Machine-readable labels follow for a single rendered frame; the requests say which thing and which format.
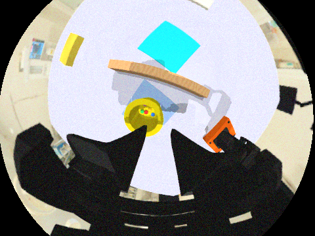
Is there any yellow rectangular block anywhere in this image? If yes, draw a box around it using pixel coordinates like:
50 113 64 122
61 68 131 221
60 33 84 67

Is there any orange flat bar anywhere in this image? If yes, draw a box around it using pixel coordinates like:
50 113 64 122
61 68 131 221
108 60 210 98

